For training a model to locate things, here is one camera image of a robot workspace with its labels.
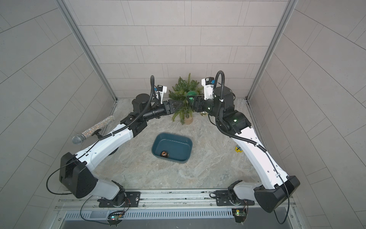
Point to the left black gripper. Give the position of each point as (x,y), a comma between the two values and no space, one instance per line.
(167,108)

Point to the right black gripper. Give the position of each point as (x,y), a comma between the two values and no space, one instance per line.
(200,100)

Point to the green glitter ball ornament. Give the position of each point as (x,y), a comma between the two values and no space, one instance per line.
(191,94)

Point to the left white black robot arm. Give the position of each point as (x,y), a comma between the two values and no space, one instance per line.
(76,170)

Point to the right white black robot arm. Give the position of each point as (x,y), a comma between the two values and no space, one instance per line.
(275,185)

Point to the small green christmas tree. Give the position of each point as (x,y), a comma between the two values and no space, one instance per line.
(179,93)

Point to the teal plastic bin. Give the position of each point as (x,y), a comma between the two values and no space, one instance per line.
(178,147)

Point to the small yellow object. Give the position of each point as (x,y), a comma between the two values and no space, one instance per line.
(238,149)

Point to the glitter silver microphone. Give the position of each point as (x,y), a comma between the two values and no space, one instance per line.
(80,138)

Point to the right green circuit board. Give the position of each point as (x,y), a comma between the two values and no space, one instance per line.
(240,215)

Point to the green circuit board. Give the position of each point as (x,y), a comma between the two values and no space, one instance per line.
(240,215)
(115,218)

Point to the left green circuit board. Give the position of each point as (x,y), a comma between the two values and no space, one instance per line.
(115,218)

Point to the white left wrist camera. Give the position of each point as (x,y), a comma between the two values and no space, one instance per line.
(161,90)

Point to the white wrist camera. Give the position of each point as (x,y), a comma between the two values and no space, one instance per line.
(161,90)
(208,84)

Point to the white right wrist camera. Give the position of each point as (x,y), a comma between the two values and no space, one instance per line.
(208,84)

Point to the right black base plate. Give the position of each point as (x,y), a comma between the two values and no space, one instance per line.
(224,198)

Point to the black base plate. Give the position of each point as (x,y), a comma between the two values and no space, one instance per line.
(122,200)
(224,198)

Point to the aluminium rail frame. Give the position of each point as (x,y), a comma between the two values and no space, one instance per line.
(154,204)

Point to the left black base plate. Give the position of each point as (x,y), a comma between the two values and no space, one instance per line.
(122,200)

